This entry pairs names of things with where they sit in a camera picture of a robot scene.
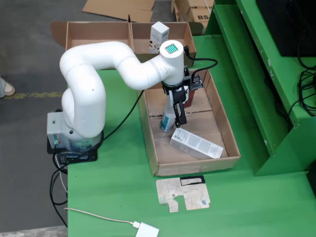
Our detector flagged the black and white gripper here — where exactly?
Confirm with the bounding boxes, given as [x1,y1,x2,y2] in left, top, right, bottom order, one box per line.
[161,79,191,128]

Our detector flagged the translucent bottle with teal label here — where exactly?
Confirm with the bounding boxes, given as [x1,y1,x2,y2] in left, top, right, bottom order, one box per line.
[159,95,182,133]

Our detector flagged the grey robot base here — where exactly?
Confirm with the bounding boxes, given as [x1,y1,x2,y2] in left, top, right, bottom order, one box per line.
[46,111,104,153]

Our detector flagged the long white printed box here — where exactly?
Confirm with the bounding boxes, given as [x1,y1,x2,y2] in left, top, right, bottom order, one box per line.
[169,127,225,160]

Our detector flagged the shallow cardboard tray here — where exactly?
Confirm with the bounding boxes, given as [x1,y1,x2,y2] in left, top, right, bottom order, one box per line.
[137,68,241,177]

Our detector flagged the white box with black pattern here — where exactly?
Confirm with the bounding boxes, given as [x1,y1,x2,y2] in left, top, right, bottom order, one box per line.
[149,21,170,54]

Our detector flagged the divided cardboard box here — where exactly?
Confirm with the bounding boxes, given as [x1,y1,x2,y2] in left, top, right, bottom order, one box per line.
[50,21,204,71]

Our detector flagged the brown cardboard with flaps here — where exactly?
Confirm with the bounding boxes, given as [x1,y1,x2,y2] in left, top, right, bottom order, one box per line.
[81,0,156,23]

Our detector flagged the green metal shelf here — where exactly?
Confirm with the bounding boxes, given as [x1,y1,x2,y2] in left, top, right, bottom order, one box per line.
[204,0,316,177]

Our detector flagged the flattened patterned paper carton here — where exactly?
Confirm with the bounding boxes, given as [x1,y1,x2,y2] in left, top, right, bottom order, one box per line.
[156,175,212,213]

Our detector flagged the brown carton with printed letters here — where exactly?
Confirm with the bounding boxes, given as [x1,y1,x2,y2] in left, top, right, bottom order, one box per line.
[187,6,213,28]

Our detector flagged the white adapter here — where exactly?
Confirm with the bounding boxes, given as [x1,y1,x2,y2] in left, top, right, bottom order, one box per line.
[134,221,160,237]

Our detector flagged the black monitor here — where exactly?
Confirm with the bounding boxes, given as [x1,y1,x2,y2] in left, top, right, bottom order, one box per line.
[255,0,316,57]

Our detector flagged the beige shoe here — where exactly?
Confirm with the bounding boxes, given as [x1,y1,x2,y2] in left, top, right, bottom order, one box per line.
[2,82,16,97]

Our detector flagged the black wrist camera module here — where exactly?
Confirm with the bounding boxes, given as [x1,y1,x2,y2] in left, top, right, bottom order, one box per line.
[189,76,205,91]

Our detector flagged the long black arm cable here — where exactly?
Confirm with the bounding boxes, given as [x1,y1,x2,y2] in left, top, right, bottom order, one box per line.
[55,90,146,163]

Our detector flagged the looped black camera cable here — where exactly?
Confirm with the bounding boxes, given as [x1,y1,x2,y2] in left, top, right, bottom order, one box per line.
[183,45,219,78]

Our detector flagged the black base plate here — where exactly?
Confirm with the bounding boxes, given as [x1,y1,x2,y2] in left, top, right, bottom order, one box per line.
[46,137,98,165]

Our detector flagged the black cable tangle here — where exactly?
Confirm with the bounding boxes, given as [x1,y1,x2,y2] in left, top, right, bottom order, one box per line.
[264,37,316,131]

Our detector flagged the white adapter cable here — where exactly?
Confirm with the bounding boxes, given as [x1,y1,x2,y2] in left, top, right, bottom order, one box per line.
[63,207,136,227]

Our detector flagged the black power cables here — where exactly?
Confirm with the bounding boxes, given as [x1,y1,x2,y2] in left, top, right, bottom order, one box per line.
[49,148,69,228]

